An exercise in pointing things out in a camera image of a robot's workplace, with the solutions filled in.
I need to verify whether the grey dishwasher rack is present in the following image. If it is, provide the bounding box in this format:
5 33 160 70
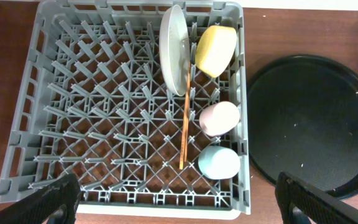
0 1 250 220

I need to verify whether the yellow bowl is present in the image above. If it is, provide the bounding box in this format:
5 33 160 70
195 25 237 78

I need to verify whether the wooden chopstick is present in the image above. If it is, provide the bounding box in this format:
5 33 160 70
179 62 191 170

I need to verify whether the grey round plate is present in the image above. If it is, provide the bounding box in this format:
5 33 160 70
159 5 190 96

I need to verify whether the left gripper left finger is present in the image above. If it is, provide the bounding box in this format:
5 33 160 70
0 174 81 224

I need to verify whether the round black tray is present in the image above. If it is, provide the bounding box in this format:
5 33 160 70
247 55 358 199

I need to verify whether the pink plastic cup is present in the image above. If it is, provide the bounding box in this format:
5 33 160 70
199 101 241 137

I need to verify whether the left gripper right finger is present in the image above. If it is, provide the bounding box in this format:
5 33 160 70
275 172 358 224

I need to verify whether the blue plastic cup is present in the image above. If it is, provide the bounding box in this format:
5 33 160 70
198 146 241 180

